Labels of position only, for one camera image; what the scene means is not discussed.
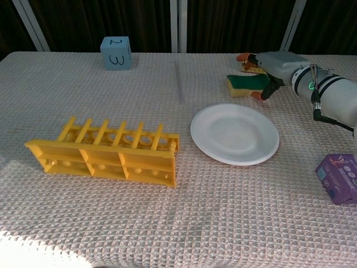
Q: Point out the green yellow sponge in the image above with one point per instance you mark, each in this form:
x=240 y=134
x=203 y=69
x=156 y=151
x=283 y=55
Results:
x=245 y=82

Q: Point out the brown yellow printed box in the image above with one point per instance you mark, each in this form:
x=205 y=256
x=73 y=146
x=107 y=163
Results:
x=255 y=69

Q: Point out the right orange-tipped silver robot hand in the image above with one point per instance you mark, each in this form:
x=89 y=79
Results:
x=279 y=64

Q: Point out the black pleated curtain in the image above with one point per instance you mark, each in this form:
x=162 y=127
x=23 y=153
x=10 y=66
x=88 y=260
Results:
x=97 y=19

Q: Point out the upright double aluminium post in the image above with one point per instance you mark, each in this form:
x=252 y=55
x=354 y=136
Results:
x=178 y=25

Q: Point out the yellow plastic dish rack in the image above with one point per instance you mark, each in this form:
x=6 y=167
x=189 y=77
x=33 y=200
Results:
x=106 y=159

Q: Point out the beige waffle tablecloth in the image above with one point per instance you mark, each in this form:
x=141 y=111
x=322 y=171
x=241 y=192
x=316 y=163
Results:
x=167 y=217

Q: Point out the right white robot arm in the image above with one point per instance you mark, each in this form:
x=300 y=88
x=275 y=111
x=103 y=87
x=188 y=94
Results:
x=337 y=95

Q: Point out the blue numbered foam cube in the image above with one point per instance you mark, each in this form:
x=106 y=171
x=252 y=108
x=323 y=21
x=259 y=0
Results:
x=115 y=54

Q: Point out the white round plate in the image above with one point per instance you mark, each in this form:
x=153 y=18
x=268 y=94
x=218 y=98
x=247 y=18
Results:
x=234 y=134

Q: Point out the purple small carton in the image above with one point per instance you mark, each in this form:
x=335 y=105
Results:
x=338 y=178

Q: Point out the slanted aluminium frame post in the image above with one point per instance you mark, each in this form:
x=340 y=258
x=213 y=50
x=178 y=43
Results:
x=293 y=25
x=30 y=25

